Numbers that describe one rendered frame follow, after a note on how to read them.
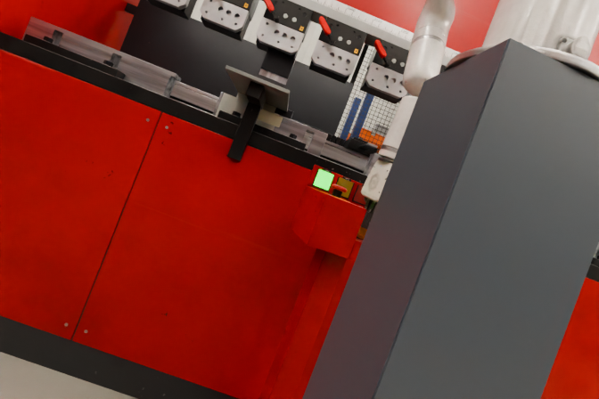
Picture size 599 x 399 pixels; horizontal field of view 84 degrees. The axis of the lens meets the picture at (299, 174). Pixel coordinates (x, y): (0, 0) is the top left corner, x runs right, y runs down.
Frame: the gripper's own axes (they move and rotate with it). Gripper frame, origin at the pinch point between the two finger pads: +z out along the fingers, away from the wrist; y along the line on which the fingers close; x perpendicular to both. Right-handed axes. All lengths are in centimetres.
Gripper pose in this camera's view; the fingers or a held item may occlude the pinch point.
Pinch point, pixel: (367, 220)
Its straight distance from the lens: 84.8
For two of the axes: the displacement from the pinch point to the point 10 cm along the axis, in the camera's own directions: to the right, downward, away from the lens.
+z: -3.8, 9.2, 0.7
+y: 2.3, 1.7, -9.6
